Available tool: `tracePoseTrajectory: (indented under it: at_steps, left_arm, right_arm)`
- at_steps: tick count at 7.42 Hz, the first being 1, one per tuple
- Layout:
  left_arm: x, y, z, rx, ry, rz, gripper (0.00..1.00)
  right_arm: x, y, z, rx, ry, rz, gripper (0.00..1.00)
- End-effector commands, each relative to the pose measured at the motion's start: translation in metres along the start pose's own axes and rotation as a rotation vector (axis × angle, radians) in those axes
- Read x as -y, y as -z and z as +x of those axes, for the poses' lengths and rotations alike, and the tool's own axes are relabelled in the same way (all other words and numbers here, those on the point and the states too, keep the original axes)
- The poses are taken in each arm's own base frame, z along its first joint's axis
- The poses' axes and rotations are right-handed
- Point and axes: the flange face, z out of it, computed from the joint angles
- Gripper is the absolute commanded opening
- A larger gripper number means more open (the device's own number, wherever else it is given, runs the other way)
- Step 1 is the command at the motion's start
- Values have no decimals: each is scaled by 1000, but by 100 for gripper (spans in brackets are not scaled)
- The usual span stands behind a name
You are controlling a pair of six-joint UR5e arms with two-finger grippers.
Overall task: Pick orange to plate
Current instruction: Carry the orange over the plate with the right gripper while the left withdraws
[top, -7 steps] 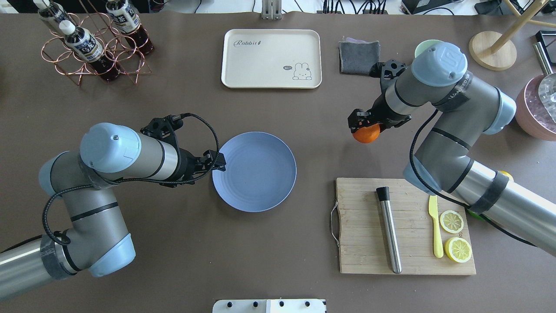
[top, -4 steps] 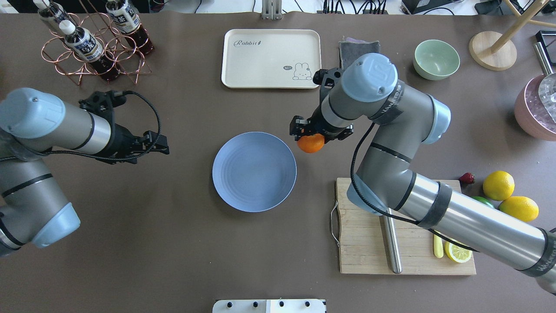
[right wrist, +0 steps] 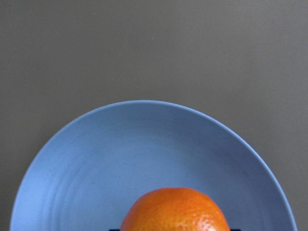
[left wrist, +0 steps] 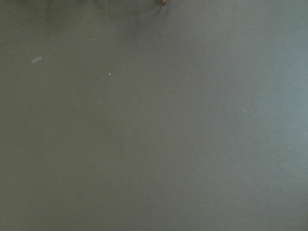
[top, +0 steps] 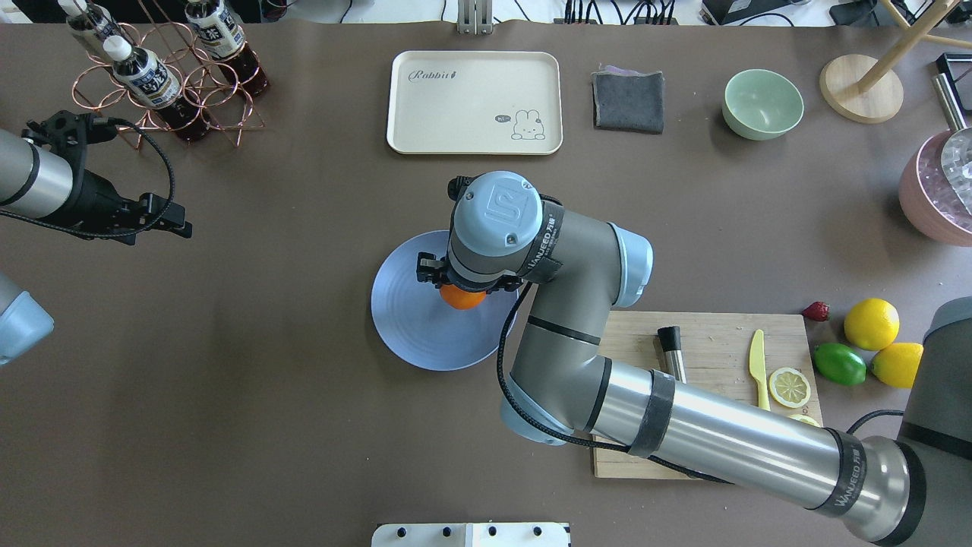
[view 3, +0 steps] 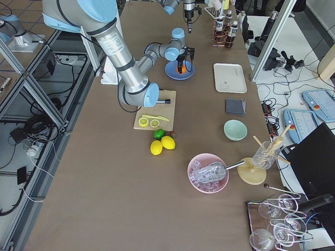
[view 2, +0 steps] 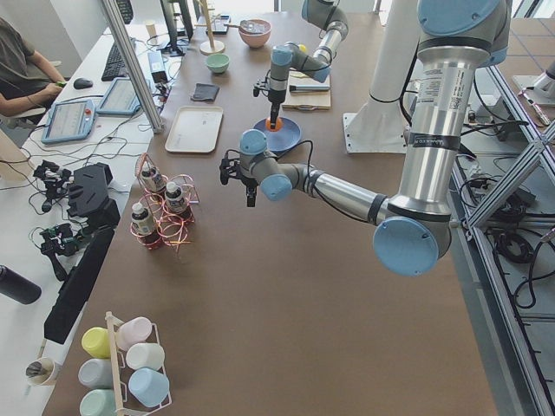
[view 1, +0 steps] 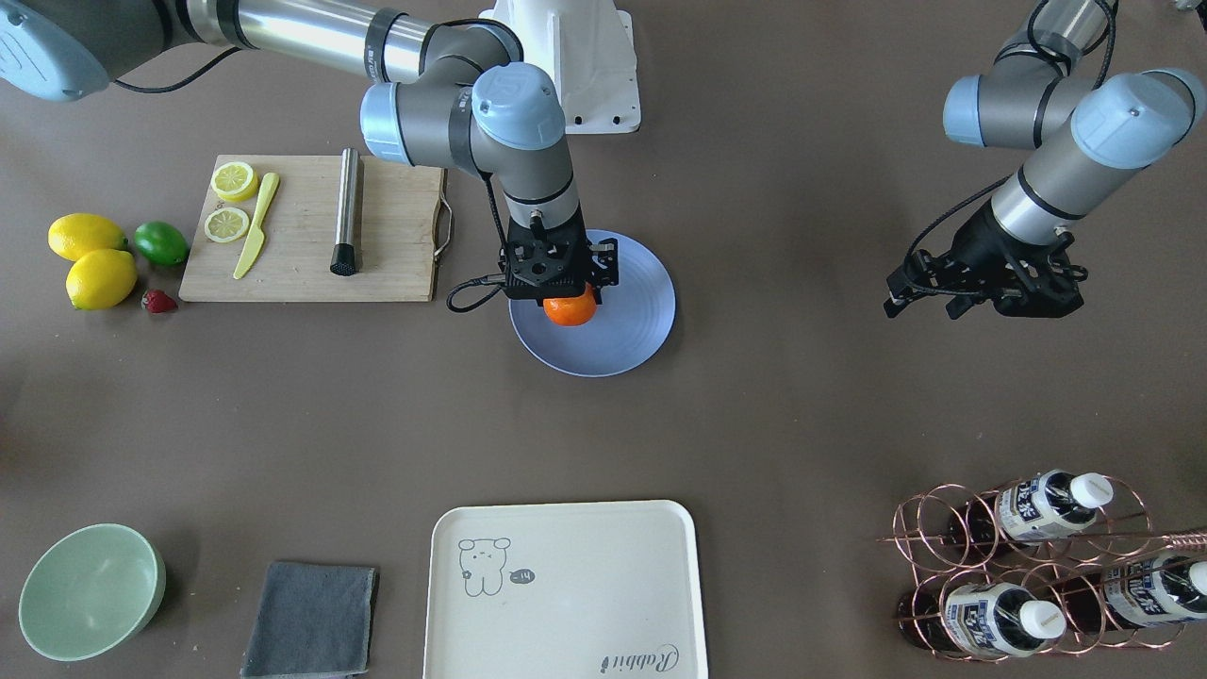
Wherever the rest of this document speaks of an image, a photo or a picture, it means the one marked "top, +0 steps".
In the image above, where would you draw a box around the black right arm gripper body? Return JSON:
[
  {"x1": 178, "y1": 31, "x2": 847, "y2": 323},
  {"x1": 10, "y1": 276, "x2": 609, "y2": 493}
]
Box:
[{"x1": 416, "y1": 254, "x2": 524, "y2": 294}]

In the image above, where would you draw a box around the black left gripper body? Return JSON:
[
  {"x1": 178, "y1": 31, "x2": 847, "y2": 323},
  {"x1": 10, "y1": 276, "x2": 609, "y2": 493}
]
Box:
[{"x1": 70, "y1": 171, "x2": 144, "y2": 245}]

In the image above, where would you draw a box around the orange mandarin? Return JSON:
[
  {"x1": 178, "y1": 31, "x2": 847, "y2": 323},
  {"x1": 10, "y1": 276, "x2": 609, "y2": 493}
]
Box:
[{"x1": 438, "y1": 284, "x2": 488, "y2": 311}]

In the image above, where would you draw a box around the blue round plate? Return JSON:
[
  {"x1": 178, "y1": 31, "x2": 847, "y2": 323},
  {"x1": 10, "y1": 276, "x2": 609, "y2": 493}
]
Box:
[{"x1": 371, "y1": 229, "x2": 519, "y2": 372}]

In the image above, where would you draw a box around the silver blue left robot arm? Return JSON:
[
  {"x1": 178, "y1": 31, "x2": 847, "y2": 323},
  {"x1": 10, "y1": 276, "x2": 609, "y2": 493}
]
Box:
[{"x1": 1, "y1": 119, "x2": 192, "y2": 365}]

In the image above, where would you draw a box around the dark tea bottle front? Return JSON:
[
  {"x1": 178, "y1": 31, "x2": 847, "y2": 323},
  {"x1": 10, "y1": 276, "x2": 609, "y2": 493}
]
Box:
[{"x1": 103, "y1": 36, "x2": 210, "y2": 142}]

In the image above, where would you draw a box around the dark tea bottle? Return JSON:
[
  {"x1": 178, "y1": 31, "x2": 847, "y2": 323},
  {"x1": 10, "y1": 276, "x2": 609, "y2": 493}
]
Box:
[
  {"x1": 184, "y1": 1, "x2": 270, "y2": 98},
  {"x1": 103, "y1": 36, "x2": 210, "y2": 142},
  {"x1": 58, "y1": 0, "x2": 131, "y2": 58}
]

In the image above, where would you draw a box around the cream rabbit tray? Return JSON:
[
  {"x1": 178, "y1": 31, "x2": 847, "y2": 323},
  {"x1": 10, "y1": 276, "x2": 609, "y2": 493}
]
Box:
[{"x1": 386, "y1": 51, "x2": 563, "y2": 156}]

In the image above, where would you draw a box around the dark tea bottle back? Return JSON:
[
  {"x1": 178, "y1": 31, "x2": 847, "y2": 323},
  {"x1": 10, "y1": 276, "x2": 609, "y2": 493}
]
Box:
[{"x1": 58, "y1": 0, "x2": 131, "y2": 58}]

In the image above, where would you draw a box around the dark tea bottle middle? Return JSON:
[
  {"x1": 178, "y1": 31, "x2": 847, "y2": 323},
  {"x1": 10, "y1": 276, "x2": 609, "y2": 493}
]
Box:
[{"x1": 184, "y1": 1, "x2": 270, "y2": 98}]

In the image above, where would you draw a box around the steel muddler black tip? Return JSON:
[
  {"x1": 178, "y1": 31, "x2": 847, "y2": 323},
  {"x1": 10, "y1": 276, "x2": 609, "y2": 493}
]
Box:
[{"x1": 657, "y1": 325, "x2": 687, "y2": 382}]

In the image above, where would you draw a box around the grey folded cloth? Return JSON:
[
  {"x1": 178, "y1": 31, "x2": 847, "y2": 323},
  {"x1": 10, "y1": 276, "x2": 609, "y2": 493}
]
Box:
[{"x1": 592, "y1": 65, "x2": 665, "y2": 134}]

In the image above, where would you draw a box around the wooden cutting board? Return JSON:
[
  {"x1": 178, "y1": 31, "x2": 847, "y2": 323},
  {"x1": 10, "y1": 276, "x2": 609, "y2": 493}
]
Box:
[{"x1": 591, "y1": 310, "x2": 825, "y2": 480}]

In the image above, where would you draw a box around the yellow plastic knife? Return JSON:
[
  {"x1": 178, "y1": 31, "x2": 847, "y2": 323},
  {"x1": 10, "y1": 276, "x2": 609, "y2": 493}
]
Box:
[{"x1": 749, "y1": 329, "x2": 771, "y2": 411}]

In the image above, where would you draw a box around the green bowl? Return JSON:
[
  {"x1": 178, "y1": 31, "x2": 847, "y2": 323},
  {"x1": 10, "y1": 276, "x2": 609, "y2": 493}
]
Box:
[{"x1": 721, "y1": 68, "x2": 804, "y2": 141}]

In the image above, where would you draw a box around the lemon slice far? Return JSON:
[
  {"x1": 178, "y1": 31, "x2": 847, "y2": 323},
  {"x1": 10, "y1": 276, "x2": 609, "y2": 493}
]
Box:
[{"x1": 768, "y1": 367, "x2": 812, "y2": 409}]

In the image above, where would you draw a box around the lemon slice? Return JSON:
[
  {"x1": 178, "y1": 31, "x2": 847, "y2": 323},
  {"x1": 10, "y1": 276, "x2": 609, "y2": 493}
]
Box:
[
  {"x1": 768, "y1": 367, "x2": 812, "y2": 409},
  {"x1": 788, "y1": 413, "x2": 822, "y2": 427}
]

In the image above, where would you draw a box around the red strawberry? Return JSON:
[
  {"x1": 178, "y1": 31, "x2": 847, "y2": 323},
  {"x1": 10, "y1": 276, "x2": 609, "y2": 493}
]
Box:
[{"x1": 801, "y1": 301, "x2": 830, "y2": 322}]

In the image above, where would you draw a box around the lemon slice near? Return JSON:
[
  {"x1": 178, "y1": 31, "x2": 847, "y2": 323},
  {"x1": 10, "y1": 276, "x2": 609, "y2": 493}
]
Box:
[{"x1": 788, "y1": 413, "x2": 822, "y2": 427}]

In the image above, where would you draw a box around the green lime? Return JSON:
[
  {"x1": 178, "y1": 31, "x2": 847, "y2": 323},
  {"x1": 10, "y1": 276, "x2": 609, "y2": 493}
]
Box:
[{"x1": 812, "y1": 343, "x2": 868, "y2": 387}]

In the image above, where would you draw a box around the yellow lemon left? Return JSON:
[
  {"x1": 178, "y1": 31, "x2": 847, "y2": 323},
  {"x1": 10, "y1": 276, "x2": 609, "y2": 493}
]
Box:
[{"x1": 844, "y1": 298, "x2": 900, "y2": 351}]

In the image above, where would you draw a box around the yellow lemon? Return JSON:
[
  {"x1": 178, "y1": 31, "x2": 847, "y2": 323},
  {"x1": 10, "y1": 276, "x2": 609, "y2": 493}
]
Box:
[
  {"x1": 844, "y1": 298, "x2": 900, "y2": 351},
  {"x1": 871, "y1": 343, "x2": 924, "y2": 389}
]

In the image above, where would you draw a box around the yellow lemon right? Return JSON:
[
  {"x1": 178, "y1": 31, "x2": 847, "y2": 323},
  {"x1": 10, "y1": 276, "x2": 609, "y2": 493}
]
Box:
[{"x1": 871, "y1": 343, "x2": 924, "y2": 389}]

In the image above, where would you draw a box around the pink bowl with ice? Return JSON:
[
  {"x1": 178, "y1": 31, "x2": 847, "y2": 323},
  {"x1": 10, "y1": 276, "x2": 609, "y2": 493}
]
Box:
[{"x1": 898, "y1": 131, "x2": 971, "y2": 247}]

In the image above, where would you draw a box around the steel ice scoop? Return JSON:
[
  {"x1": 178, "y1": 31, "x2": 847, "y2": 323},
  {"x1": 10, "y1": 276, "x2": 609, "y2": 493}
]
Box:
[{"x1": 933, "y1": 73, "x2": 971, "y2": 213}]

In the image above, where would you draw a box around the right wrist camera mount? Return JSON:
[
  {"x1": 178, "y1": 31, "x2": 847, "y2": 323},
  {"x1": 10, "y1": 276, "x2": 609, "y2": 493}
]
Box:
[{"x1": 447, "y1": 175, "x2": 477, "y2": 201}]

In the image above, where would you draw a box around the copper wire bottle rack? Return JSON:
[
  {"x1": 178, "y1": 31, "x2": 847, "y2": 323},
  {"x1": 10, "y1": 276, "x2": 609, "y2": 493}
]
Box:
[{"x1": 59, "y1": 1, "x2": 270, "y2": 146}]

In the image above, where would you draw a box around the aluminium frame post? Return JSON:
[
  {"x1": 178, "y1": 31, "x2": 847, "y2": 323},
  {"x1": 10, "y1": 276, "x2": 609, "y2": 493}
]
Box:
[{"x1": 456, "y1": 0, "x2": 494, "y2": 36}]

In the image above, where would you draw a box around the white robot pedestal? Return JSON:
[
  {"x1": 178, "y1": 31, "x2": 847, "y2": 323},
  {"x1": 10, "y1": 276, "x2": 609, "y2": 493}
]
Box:
[{"x1": 371, "y1": 520, "x2": 573, "y2": 546}]

